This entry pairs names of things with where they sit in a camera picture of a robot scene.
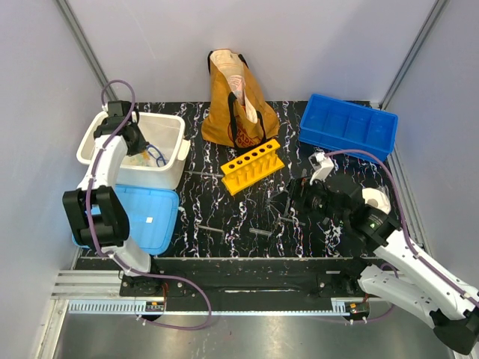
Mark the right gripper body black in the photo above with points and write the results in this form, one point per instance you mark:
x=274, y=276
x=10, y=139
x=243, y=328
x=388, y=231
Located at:
x=313, y=197

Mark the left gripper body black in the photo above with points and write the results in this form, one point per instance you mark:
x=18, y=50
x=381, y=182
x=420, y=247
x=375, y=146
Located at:
x=140, y=143

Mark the packaged gloves clear bag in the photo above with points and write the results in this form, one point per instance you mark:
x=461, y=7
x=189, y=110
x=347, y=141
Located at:
x=142, y=160

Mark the blue safety glasses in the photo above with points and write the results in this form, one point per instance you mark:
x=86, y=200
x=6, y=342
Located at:
x=156, y=155

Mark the yellow test tube rack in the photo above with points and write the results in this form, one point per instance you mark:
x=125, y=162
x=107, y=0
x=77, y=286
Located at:
x=255, y=165

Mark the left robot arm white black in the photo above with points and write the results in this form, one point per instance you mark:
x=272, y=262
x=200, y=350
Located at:
x=109, y=150

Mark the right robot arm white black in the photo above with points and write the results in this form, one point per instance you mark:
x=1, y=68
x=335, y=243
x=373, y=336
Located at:
x=427, y=290

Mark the white plastic tub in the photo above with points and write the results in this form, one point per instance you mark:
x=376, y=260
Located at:
x=166, y=132

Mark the short clear test tube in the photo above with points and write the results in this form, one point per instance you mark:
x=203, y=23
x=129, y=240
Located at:
x=260, y=232

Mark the bent glass tube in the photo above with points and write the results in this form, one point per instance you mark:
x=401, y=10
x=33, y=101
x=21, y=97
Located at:
x=213, y=230

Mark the light blue tub lid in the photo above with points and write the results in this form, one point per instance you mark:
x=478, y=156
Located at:
x=153, y=220

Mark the blue compartment bin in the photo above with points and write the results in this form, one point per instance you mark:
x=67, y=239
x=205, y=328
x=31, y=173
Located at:
x=334, y=124

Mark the brown paper bag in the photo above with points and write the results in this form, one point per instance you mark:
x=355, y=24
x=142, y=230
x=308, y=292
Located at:
x=239, y=116

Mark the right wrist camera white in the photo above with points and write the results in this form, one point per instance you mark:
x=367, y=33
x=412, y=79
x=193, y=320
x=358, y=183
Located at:
x=322, y=166

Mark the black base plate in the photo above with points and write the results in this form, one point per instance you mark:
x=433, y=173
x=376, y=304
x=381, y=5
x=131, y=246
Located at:
x=323, y=277

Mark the aluminium rail frame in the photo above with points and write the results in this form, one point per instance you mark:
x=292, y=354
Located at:
x=89, y=318

